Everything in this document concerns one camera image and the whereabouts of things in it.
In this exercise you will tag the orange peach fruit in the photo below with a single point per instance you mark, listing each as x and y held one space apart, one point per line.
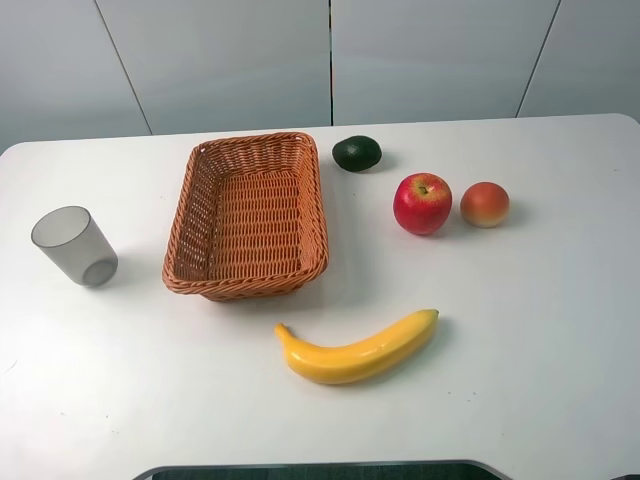
485 205

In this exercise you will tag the brown wicker basket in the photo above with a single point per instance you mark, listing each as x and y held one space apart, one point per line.
250 220

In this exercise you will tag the dark green avocado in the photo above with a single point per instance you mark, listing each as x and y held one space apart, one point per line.
357 153

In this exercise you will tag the red apple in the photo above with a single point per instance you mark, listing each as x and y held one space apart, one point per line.
422 203

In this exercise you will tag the yellow banana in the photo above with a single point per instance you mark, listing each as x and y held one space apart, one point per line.
362 360

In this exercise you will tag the grey translucent plastic cup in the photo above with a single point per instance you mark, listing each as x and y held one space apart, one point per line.
72 240

